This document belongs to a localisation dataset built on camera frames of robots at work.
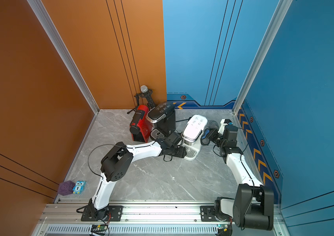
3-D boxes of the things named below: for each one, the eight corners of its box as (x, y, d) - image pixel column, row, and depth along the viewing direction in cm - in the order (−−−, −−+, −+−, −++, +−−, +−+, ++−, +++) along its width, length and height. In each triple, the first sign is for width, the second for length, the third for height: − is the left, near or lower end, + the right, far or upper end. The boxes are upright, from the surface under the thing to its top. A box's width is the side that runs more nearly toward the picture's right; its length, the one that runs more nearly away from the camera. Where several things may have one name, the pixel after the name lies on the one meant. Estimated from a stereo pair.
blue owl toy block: (73, 193, 82) (71, 192, 80) (78, 181, 86) (76, 180, 84) (82, 193, 82) (80, 192, 80) (86, 181, 86) (84, 180, 84)
